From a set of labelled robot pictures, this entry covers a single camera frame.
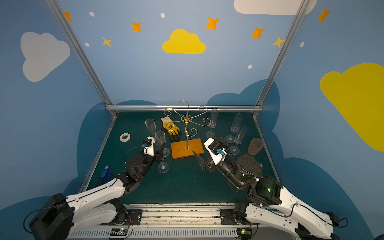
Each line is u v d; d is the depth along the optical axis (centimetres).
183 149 100
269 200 40
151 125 90
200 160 49
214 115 93
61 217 40
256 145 98
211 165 47
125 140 104
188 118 76
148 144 65
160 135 85
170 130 108
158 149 72
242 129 84
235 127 98
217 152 42
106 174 86
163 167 91
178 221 73
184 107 80
